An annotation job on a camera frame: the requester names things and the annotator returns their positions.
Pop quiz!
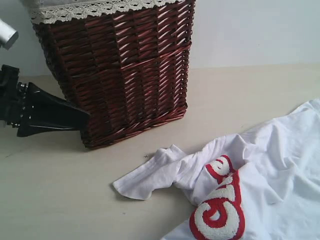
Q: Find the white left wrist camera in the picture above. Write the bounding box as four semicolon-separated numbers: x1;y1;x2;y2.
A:
0;19;19;50

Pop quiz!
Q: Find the white t-shirt with red print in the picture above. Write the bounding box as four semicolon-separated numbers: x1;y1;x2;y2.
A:
113;99;320;240

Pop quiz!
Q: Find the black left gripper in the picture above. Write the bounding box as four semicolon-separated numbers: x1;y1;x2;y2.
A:
0;64;90;137

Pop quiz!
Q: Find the dark brown wicker basket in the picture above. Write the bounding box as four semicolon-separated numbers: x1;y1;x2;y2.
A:
33;0;195;149

